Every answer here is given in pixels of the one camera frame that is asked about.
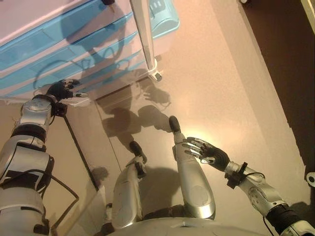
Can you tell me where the cart caster wheel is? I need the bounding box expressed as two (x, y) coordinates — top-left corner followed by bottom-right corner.
(148, 70), (163, 82)

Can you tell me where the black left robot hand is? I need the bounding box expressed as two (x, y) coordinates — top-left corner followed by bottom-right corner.
(46, 78), (89, 102)

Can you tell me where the white medical cart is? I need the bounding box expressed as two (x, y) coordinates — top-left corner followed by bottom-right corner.
(0, 0), (163, 107)

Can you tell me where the white hospital bed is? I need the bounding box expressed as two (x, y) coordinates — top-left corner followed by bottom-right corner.
(302, 0), (315, 21)

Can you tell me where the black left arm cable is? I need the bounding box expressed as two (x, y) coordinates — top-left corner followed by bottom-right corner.
(41, 171), (80, 222)

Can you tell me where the silver robot leg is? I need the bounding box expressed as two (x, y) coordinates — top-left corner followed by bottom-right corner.
(111, 141), (149, 230)
(168, 115), (217, 220)

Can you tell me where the silver left robot leg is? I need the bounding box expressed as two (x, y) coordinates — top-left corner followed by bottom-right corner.
(111, 141), (149, 230)

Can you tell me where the waste bin with blue lid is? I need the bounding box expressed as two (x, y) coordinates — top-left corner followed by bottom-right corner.
(148, 0), (182, 58)

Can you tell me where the silver right robot leg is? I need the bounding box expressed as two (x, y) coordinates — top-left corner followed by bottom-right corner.
(168, 115), (217, 220)

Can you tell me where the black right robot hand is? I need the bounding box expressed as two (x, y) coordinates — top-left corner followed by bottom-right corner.
(181, 136), (230, 172)

